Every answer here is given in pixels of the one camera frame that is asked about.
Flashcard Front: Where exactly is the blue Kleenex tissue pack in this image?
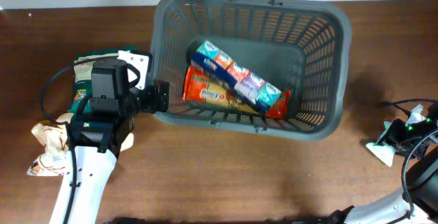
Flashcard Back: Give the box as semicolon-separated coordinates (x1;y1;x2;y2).
188;40;282;115

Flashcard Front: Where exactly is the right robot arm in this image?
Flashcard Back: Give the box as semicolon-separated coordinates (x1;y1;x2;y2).
318;99;437;224

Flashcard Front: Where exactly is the white teal wipes packet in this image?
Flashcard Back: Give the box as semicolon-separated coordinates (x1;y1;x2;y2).
365;104;426;167

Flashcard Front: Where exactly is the orange spaghetti packet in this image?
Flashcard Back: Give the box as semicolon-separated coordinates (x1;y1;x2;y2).
182;66;291;119

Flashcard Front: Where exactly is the grey plastic basket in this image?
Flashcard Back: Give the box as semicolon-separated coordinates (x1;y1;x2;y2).
148;0;352;141

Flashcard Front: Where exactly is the beige crumpled snack bag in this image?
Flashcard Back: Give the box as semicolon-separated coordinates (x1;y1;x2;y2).
27;113;134;176

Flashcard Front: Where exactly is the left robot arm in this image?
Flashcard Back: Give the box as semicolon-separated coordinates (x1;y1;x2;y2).
50;56;169;223

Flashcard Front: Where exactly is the green coffee bag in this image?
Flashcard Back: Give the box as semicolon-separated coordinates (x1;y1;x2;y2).
68;46;136;114

